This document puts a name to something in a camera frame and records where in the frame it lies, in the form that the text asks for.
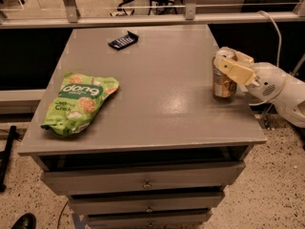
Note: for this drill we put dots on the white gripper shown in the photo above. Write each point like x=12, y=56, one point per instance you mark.
x=268, y=80

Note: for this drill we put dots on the orange soda can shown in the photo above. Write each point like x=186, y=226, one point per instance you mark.
x=223, y=86

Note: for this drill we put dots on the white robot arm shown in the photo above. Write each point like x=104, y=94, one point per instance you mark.
x=294, y=94

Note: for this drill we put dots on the grey metal railing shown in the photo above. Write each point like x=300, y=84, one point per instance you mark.
x=30, y=14

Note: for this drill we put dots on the top grey drawer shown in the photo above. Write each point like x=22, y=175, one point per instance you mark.
x=143, y=178

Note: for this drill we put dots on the grey drawer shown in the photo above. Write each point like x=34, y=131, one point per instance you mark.
x=143, y=178
x=146, y=203
x=148, y=220

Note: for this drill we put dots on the grey drawer cabinet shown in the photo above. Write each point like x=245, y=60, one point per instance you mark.
x=164, y=112

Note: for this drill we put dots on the dark blue snack wrapper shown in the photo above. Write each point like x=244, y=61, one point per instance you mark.
x=124, y=41

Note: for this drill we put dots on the middle grey drawer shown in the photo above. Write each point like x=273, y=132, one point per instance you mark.
x=146, y=203

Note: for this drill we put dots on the bottom grey drawer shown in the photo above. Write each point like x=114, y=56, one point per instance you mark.
x=148, y=220

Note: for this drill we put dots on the green snack bag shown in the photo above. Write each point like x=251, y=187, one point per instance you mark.
x=78, y=102

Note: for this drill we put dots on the black stand leg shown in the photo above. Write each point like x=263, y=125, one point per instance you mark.
x=5, y=156

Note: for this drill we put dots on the black shoe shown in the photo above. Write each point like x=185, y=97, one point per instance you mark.
x=27, y=221

